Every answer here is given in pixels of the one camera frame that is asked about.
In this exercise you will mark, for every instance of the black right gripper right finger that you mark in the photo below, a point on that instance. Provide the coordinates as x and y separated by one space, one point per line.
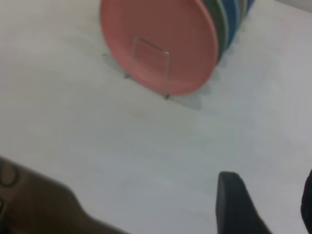
307 207

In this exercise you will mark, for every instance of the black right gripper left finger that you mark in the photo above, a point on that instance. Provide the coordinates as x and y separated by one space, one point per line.
234 207

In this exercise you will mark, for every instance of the pink round plate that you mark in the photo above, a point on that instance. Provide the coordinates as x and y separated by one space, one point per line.
158 44

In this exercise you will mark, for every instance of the teal green round plate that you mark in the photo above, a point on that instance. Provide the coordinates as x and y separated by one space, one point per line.
218 29

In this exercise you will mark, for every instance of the blue round plate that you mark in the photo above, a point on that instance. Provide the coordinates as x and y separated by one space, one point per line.
231 22

